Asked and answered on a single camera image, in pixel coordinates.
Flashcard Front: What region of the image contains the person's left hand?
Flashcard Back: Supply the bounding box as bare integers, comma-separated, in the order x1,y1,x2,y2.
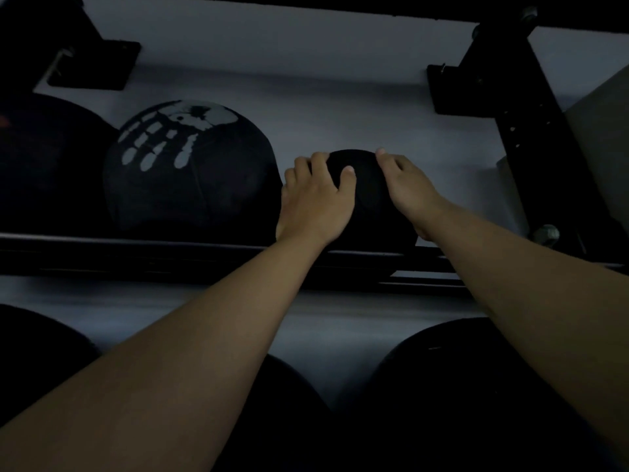
275,152,357,247

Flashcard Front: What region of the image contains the person's right hand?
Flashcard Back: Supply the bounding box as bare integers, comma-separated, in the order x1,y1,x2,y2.
375,148,450,242

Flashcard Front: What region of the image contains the small black medicine ball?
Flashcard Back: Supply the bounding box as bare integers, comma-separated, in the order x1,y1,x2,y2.
324,149,419,254

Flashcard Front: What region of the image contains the person's left forearm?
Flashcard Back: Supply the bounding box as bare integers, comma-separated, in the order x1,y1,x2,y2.
0,234,329,472

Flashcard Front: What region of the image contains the person's right forearm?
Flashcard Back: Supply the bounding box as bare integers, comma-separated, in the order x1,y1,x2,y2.
418,199,629,468

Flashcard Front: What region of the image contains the black ball with white handprint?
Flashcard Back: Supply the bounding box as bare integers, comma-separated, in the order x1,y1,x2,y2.
103,99,284,243

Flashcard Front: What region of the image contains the silver rack bolt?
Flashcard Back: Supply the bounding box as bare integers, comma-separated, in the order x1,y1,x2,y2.
530,224,561,249

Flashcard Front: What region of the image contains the large plain black medicine ball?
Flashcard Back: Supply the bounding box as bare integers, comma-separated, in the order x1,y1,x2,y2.
0,92,120,236
338,317,622,472
0,304,102,429
210,354,337,472

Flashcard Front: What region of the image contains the black rack upright post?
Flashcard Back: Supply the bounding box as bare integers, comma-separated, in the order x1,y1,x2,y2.
427,5,629,271

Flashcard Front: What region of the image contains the black rack shelf rail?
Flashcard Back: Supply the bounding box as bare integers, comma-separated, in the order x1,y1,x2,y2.
0,233,629,296

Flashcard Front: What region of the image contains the black rack wall bracket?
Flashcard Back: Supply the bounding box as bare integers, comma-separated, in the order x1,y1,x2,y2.
0,0,142,92

